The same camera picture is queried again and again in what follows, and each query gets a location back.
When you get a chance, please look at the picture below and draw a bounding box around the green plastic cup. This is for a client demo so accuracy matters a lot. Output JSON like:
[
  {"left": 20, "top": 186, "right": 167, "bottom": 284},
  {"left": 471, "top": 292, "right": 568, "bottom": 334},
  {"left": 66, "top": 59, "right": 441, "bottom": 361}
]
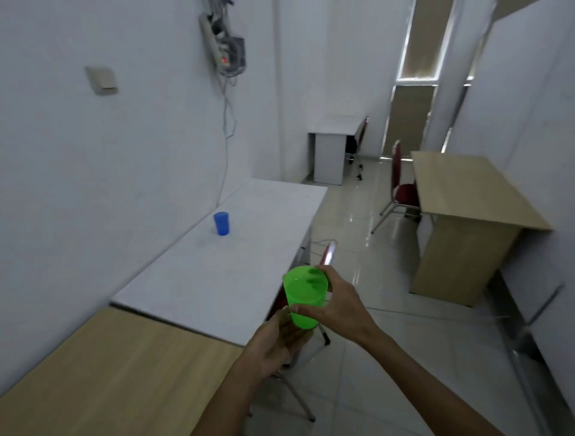
[{"left": 282, "top": 265, "right": 329, "bottom": 330}]

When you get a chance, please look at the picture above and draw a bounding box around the small white desk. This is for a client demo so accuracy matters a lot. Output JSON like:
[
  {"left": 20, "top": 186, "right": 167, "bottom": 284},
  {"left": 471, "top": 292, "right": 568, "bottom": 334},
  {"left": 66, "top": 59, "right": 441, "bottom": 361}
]
[{"left": 308, "top": 115, "right": 365, "bottom": 186}]

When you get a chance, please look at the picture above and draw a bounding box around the light wooden table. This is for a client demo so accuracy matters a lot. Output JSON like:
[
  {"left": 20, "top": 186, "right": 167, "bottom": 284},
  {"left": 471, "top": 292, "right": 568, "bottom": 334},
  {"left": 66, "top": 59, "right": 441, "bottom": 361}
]
[{"left": 0, "top": 306, "right": 246, "bottom": 436}]

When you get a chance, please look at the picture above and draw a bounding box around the grey power adapter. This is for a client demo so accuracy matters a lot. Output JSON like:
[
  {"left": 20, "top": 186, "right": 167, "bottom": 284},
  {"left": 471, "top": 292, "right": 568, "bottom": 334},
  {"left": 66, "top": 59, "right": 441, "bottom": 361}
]
[{"left": 222, "top": 35, "right": 247, "bottom": 76}]

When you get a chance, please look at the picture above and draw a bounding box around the red chair with metal legs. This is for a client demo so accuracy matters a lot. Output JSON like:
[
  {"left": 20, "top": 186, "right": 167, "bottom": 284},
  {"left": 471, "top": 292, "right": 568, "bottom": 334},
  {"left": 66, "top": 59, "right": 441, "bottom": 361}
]
[{"left": 371, "top": 140, "right": 421, "bottom": 234}]

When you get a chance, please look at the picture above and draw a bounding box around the person's left forearm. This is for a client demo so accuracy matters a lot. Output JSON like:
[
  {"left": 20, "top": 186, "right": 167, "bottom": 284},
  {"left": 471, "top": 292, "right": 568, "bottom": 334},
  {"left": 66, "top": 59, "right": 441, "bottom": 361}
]
[{"left": 191, "top": 349, "right": 271, "bottom": 436}]

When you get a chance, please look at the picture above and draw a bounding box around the red-backed metal frame chair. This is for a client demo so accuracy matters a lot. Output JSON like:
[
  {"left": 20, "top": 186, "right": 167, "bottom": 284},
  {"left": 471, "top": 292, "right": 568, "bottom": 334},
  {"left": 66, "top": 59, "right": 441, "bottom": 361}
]
[{"left": 268, "top": 241, "right": 338, "bottom": 423}]

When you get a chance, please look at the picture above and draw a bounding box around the person's right forearm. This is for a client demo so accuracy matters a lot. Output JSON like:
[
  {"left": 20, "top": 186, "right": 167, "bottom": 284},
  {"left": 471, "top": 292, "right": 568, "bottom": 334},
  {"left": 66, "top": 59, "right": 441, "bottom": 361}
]
[{"left": 359, "top": 326, "right": 508, "bottom": 436}]

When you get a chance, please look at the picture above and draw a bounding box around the white power strip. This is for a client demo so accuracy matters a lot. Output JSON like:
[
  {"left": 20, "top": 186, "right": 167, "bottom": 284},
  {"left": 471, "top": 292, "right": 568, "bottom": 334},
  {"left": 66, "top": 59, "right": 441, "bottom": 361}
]
[{"left": 199, "top": 13, "right": 231, "bottom": 75}]

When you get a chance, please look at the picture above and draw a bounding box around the beige window blind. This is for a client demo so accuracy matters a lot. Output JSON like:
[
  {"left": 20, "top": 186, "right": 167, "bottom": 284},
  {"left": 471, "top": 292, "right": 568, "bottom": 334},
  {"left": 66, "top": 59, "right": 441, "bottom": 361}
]
[
  {"left": 381, "top": 84, "right": 438, "bottom": 157},
  {"left": 397, "top": 0, "right": 455, "bottom": 82}
]

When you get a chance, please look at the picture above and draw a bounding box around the dark office chair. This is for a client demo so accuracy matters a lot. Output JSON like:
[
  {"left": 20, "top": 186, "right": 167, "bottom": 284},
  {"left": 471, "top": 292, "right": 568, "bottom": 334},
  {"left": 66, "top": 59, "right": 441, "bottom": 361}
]
[{"left": 345, "top": 116, "right": 370, "bottom": 181}]

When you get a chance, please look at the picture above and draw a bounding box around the long white table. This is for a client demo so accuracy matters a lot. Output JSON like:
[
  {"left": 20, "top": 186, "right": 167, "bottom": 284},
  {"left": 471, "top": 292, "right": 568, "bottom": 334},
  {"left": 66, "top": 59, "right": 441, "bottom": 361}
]
[{"left": 110, "top": 178, "right": 328, "bottom": 347}]

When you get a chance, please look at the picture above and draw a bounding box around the hanging white cable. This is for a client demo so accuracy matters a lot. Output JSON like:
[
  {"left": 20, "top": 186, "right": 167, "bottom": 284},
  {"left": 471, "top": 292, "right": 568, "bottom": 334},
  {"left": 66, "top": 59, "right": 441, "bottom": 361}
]
[{"left": 217, "top": 72, "right": 237, "bottom": 205}]

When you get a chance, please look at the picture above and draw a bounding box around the person's left hand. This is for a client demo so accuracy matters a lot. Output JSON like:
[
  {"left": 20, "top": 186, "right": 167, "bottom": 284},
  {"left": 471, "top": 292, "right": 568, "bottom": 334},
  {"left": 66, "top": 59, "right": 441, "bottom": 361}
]
[{"left": 244, "top": 305, "right": 316, "bottom": 381}]

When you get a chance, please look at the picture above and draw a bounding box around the beige wall switch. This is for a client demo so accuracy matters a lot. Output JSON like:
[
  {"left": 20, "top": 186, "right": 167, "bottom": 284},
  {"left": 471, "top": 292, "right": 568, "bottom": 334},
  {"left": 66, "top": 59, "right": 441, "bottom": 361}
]
[{"left": 85, "top": 66, "right": 119, "bottom": 96}]

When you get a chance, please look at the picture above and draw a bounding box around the wooden desk with panel legs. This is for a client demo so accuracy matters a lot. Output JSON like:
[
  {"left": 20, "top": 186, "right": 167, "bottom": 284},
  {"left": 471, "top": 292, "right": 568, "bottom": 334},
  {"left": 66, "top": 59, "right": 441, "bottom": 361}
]
[{"left": 409, "top": 150, "right": 553, "bottom": 308}]

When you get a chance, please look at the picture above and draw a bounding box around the person's right hand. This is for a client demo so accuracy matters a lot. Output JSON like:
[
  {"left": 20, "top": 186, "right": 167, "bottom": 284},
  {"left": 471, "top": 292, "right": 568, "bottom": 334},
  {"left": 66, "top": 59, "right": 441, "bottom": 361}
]
[{"left": 290, "top": 264, "right": 383, "bottom": 347}]

